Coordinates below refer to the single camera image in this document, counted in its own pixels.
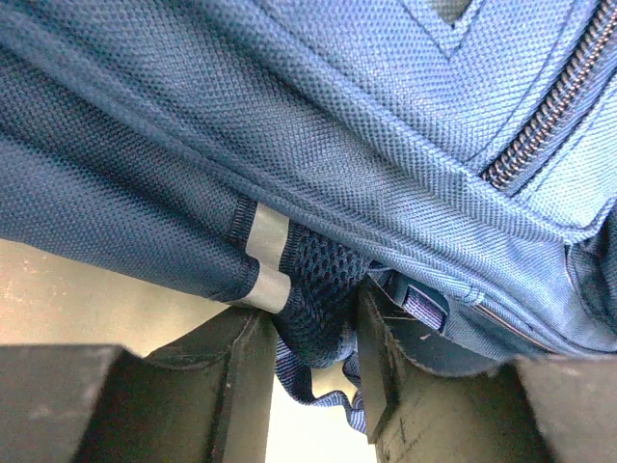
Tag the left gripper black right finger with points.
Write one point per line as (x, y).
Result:
(428, 401)

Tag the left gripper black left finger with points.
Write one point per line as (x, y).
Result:
(205, 397)

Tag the navy blue backpack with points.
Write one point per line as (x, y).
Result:
(459, 154)

